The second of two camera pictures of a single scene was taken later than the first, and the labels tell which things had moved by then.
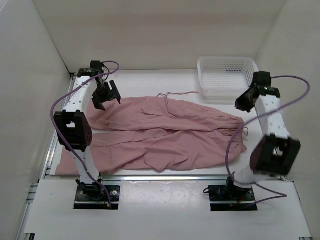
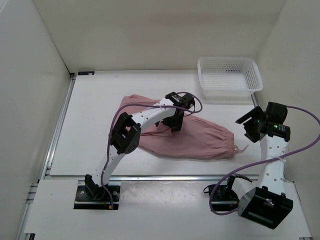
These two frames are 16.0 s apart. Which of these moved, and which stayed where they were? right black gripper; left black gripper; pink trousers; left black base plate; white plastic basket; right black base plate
Moved: pink trousers; right black gripper; left black gripper
Stayed: white plastic basket; left black base plate; right black base plate
